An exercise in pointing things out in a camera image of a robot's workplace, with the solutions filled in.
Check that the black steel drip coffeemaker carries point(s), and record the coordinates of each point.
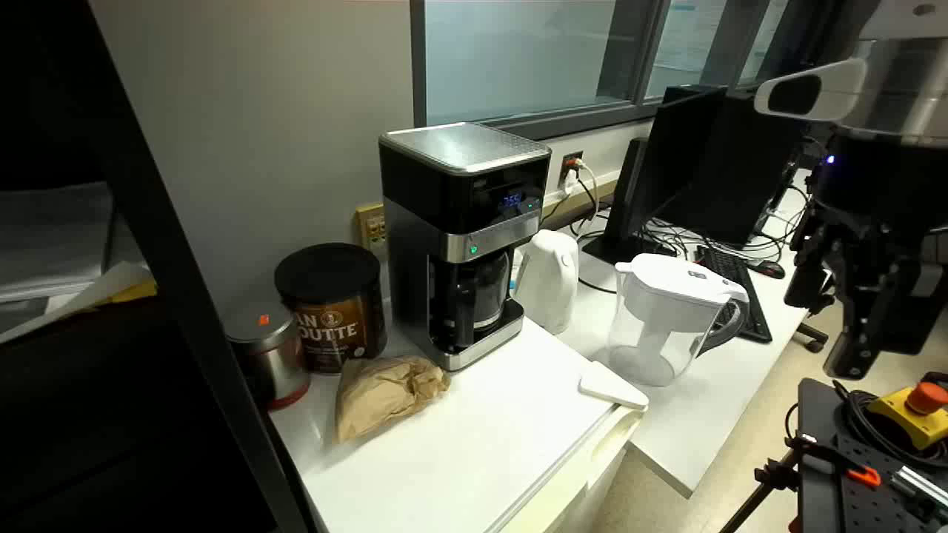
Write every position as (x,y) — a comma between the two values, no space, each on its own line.
(448,212)

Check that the dark coffee can brown label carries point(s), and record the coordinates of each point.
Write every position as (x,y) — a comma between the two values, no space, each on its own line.
(331,305)

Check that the yellow emergency stop button box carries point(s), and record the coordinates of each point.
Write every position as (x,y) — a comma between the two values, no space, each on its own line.
(914,409)

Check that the beige wall socket plate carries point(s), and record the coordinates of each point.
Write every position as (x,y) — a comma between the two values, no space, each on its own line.
(372,225)

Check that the folded white paper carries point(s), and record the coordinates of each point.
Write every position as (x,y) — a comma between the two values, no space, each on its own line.
(612,386)

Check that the white water filter pitcher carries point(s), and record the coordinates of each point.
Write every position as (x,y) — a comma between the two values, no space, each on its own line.
(663,314)

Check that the white wall power outlet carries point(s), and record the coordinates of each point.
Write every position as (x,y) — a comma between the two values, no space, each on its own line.
(574,167)

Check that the black computer keyboard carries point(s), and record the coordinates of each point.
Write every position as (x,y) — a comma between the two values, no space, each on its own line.
(745,296)

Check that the grey window frame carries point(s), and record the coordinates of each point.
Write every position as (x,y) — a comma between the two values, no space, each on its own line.
(551,114)

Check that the black metal frame post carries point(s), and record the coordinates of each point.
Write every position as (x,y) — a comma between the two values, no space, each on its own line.
(187,296)

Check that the stack of white papers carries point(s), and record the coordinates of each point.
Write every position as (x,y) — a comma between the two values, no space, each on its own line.
(48,255)

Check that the crumpled brown paper bag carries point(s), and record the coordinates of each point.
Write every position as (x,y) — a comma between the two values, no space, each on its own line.
(380,394)

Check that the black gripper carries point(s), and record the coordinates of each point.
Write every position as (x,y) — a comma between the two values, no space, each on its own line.
(883,225)

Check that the steel canister red base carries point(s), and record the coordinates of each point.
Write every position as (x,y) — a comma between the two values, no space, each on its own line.
(277,360)

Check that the black computer mouse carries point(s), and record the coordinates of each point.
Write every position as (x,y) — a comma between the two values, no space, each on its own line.
(769,268)

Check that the black camera tripod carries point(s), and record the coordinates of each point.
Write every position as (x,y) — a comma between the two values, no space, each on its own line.
(766,489)

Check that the black computer monitor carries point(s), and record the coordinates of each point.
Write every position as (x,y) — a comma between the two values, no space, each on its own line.
(692,167)

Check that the black perforated board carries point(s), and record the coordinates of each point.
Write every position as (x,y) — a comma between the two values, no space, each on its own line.
(825,503)

